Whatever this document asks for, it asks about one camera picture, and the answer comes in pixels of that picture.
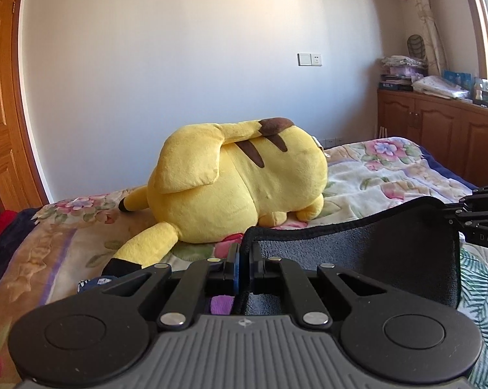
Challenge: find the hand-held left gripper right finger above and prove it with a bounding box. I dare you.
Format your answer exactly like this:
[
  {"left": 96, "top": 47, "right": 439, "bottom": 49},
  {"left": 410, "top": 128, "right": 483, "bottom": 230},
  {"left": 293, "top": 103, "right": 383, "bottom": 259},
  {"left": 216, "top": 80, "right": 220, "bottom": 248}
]
[{"left": 249, "top": 247, "right": 395, "bottom": 327}]

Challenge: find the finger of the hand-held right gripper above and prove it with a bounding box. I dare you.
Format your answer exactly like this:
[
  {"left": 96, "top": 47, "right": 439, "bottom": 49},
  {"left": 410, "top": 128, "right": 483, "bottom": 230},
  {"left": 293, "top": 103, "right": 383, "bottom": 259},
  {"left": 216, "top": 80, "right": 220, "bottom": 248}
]
[
  {"left": 458, "top": 182, "right": 488, "bottom": 210},
  {"left": 442, "top": 206, "right": 488, "bottom": 232}
]

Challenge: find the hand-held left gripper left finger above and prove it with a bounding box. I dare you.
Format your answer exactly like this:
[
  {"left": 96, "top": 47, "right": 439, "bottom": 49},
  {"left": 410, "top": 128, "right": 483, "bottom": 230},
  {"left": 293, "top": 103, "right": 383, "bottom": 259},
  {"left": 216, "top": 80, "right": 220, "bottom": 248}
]
[{"left": 101, "top": 243, "right": 242, "bottom": 331}]

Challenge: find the dark grey towel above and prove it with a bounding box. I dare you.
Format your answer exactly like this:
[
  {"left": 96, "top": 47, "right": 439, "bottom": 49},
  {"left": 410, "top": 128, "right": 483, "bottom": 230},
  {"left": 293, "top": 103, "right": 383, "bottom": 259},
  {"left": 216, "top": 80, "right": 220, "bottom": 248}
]
[{"left": 241, "top": 196, "right": 462, "bottom": 317}]

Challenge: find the purple cloth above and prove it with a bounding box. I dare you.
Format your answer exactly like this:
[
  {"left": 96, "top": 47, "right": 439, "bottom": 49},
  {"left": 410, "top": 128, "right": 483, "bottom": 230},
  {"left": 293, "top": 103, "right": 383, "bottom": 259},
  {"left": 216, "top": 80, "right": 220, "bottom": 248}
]
[{"left": 208, "top": 295, "right": 235, "bottom": 317}]

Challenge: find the green leaf print sheet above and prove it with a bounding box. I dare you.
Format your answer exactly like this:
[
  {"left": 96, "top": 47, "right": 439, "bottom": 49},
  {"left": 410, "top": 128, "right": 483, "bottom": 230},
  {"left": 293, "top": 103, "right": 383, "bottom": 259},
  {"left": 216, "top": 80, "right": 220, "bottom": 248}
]
[{"left": 458, "top": 242, "right": 488, "bottom": 389}]

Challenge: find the wooden cabinet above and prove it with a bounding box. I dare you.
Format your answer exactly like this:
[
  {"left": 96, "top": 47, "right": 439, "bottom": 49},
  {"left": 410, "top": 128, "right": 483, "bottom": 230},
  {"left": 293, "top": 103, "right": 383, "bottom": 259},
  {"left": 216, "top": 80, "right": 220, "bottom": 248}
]
[{"left": 376, "top": 88, "right": 488, "bottom": 190}]

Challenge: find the yellow plush toy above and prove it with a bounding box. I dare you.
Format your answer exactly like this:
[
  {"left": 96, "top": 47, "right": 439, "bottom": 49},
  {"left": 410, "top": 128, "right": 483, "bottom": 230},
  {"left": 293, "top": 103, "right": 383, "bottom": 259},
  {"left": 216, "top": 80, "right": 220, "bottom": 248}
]
[{"left": 101, "top": 117, "right": 329, "bottom": 281}]

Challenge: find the floral bed blanket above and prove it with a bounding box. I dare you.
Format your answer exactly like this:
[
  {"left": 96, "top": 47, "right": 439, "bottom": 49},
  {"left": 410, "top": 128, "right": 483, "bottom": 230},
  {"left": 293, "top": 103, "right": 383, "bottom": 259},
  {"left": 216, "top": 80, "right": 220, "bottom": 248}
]
[{"left": 0, "top": 136, "right": 482, "bottom": 389}]

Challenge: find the white folded cloth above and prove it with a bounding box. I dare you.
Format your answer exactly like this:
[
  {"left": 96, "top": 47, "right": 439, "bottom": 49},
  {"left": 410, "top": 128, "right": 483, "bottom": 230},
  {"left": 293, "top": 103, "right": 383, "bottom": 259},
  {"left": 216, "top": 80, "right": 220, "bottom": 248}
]
[{"left": 411, "top": 75, "right": 472, "bottom": 100}]

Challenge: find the blue box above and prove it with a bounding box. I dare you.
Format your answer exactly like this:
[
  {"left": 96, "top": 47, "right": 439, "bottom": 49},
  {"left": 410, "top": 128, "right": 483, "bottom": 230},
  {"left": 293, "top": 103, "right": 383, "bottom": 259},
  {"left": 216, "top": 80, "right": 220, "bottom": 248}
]
[{"left": 442, "top": 70, "right": 474, "bottom": 90}]

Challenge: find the small blue printed item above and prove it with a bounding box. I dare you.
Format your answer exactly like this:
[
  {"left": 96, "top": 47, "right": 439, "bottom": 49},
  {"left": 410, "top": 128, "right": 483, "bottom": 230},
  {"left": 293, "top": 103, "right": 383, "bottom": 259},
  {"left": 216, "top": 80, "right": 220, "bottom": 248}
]
[{"left": 77, "top": 276, "right": 115, "bottom": 293}]

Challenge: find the stack of dark boxes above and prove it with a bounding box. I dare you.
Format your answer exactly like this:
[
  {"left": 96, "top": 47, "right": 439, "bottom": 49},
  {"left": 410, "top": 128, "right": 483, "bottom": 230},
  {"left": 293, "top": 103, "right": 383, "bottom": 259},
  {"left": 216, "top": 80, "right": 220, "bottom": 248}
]
[{"left": 379, "top": 75, "right": 415, "bottom": 92}]

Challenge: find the stack of folded cloths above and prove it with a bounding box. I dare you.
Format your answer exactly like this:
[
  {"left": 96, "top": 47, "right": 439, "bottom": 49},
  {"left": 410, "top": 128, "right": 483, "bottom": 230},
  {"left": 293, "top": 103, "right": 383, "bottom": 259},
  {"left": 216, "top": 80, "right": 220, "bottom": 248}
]
[{"left": 379, "top": 54, "right": 428, "bottom": 78}]

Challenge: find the woven hand fan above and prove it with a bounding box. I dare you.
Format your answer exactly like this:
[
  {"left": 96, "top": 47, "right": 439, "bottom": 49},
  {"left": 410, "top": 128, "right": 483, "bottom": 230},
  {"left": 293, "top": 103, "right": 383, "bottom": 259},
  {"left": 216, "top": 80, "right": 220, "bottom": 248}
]
[{"left": 407, "top": 34, "right": 429, "bottom": 60}]

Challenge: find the floral curtain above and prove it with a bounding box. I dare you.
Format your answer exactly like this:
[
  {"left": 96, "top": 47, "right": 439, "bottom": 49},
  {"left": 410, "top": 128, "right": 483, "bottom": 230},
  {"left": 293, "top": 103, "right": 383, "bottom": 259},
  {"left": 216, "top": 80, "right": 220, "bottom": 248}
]
[{"left": 401, "top": 0, "right": 448, "bottom": 74}]

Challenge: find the dark blue blanket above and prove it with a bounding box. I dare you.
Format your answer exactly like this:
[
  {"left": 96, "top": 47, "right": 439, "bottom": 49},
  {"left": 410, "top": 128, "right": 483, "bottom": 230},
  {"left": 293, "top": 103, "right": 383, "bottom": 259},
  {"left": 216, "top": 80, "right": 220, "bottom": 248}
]
[{"left": 0, "top": 207, "right": 47, "bottom": 297}]

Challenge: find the wooden door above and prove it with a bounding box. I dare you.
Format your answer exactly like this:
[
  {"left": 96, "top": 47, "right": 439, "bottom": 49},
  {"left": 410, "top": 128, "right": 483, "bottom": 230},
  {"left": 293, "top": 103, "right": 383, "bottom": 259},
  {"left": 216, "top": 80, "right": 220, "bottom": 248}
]
[{"left": 0, "top": 0, "right": 50, "bottom": 231}]

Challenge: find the wooden window frame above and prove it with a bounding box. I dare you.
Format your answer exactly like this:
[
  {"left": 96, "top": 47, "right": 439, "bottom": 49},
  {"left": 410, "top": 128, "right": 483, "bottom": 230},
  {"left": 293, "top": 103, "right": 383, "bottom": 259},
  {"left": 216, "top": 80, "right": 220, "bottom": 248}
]
[{"left": 458, "top": 0, "right": 488, "bottom": 82}]

